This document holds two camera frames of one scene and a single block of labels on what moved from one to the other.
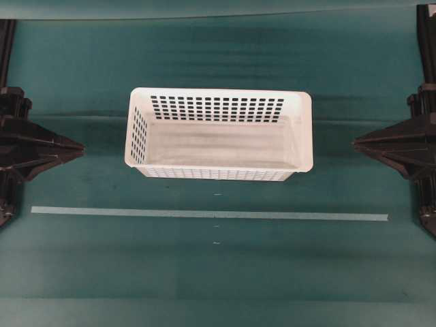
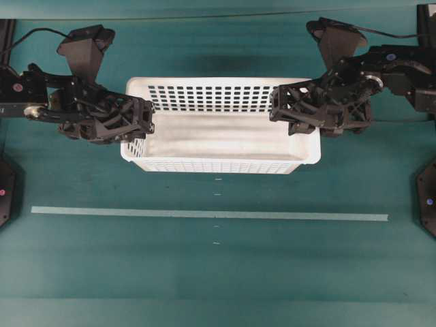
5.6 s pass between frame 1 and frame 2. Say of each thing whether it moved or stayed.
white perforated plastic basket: moved
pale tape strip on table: stayed
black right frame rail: stayed
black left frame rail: stayed
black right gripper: moved
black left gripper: moved
